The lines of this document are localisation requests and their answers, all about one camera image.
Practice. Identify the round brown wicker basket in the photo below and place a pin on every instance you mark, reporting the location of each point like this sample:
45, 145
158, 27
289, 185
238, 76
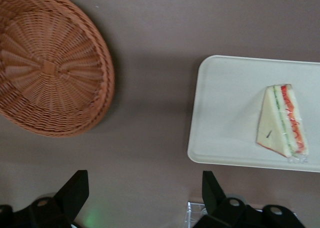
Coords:
50, 68

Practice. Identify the beige plastic tray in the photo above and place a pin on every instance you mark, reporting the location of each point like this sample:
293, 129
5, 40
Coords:
225, 113

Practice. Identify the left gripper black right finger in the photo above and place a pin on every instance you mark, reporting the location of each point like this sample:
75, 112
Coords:
212, 195

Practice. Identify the triangle sandwich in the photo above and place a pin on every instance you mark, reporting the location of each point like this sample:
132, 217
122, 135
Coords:
272, 123

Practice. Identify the clear acrylic bottle rack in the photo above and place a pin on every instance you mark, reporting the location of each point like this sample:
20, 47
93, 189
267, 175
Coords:
193, 213

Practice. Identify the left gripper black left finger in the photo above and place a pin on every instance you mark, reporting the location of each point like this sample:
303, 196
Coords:
72, 193

